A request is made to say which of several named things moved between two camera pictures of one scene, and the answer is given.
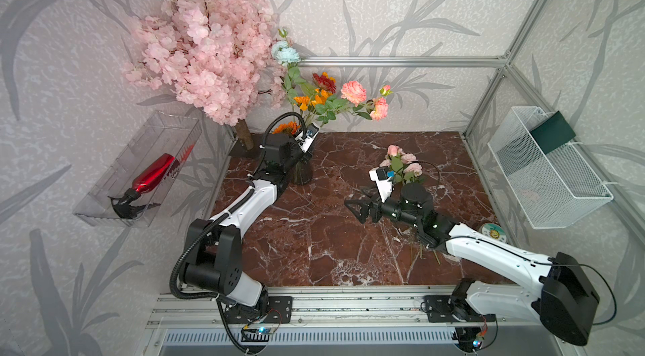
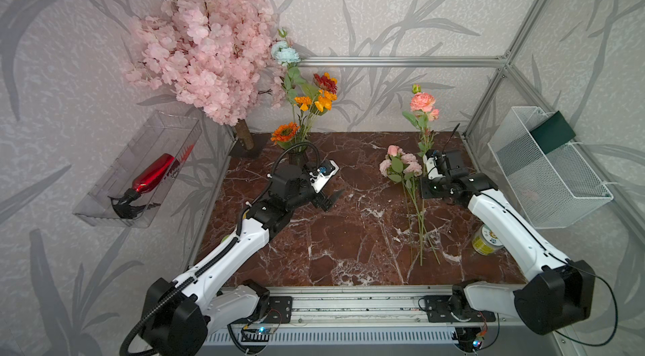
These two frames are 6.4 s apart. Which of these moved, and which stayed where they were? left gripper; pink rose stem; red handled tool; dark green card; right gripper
Moved: left gripper; right gripper
Stayed: red handled tool; pink rose stem; dark green card
